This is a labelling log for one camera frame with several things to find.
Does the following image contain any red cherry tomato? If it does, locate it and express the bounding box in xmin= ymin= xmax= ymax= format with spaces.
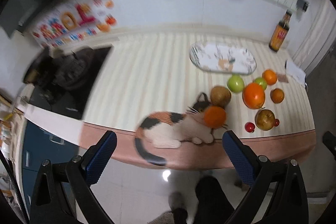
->
xmin=274 ymin=119 xmax=280 ymax=127
xmin=244 ymin=122 xmax=255 ymax=133

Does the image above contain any large orange with stem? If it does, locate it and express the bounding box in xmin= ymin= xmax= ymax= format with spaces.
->
xmin=243 ymin=83 xmax=265 ymax=109

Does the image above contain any brown pear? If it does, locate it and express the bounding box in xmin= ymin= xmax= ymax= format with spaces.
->
xmin=255 ymin=109 xmax=276 ymax=131
xmin=210 ymin=86 xmax=232 ymax=108

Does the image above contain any brown pear front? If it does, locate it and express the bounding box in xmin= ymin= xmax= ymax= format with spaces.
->
xmin=255 ymin=109 xmax=276 ymax=131

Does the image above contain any dark orange right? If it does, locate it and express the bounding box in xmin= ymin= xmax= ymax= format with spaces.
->
xmin=270 ymin=88 xmax=285 ymax=104

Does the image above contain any small brown card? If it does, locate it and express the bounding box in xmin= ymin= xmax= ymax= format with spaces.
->
xmin=277 ymin=74 xmax=289 ymax=83

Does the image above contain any white folded paper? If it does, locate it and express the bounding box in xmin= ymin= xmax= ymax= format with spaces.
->
xmin=285 ymin=60 xmax=306 ymax=88

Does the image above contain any grey slipper left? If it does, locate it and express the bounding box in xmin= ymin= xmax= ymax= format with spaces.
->
xmin=169 ymin=192 xmax=188 ymax=224

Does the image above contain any small orange upper right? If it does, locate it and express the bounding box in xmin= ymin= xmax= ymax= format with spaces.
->
xmin=262 ymin=69 xmax=278 ymax=85

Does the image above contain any small green apple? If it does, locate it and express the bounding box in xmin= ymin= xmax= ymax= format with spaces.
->
xmin=254 ymin=77 xmax=268 ymax=90

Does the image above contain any large green apple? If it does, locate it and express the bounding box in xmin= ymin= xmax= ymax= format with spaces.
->
xmin=227 ymin=75 xmax=245 ymax=93

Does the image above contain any black gas stove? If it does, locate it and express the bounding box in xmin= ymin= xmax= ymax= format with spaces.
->
xmin=29 ymin=46 xmax=112 ymax=119

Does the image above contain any black frying pan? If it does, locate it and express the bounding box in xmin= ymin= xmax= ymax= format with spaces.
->
xmin=17 ymin=47 xmax=53 ymax=98

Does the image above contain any striped cat print tablecloth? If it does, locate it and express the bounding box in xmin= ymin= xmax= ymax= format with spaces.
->
xmin=79 ymin=32 xmax=316 ymax=166

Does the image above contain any dark soy sauce bottle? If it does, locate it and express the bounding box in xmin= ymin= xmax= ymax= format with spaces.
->
xmin=269 ymin=10 xmax=292 ymax=52

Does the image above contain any oval floral white plate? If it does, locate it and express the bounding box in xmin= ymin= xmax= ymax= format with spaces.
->
xmin=189 ymin=42 xmax=257 ymax=75

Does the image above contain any black plug adapter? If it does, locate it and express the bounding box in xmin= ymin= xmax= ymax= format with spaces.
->
xmin=296 ymin=0 xmax=309 ymax=12

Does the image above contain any colourful fruit wall sticker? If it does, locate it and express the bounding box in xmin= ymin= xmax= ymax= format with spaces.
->
xmin=30 ymin=0 xmax=117 ymax=48

